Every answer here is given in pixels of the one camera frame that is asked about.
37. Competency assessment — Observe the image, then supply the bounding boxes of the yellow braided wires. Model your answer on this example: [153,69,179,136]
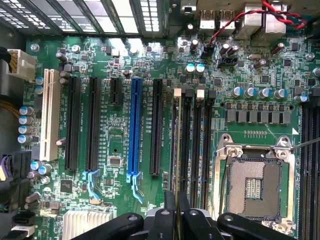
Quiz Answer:
[0,99,21,120]

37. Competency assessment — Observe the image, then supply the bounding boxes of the thin metal locking lever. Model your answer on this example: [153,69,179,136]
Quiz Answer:
[217,151,230,220]
[289,136,320,151]

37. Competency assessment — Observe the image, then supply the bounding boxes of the short black expansion slot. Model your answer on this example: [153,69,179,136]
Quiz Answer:
[109,77,123,106]

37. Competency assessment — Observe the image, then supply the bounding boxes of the open grey PC case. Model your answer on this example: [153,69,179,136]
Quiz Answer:
[0,0,320,240]

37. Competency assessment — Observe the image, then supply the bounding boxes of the white expansion slot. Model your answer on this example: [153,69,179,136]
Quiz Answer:
[39,68,62,162]

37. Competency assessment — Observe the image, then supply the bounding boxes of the CPU socket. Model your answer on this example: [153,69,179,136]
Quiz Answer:
[214,133,298,237]

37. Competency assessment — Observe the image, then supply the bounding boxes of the red black twisted wire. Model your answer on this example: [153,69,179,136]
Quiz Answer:
[206,0,309,52]

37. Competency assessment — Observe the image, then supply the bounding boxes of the long blue expansion slot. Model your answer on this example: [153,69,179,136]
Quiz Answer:
[126,77,145,205]

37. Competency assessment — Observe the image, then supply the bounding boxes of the white power connector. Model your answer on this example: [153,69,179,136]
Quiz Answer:
[6,48,38,82]

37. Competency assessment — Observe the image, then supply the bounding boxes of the green motherboard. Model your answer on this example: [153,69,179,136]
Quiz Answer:
[23,0,320,240]

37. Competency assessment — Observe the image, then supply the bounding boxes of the silver finned heatsink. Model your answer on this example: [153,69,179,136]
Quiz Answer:
[62,209,113,240]

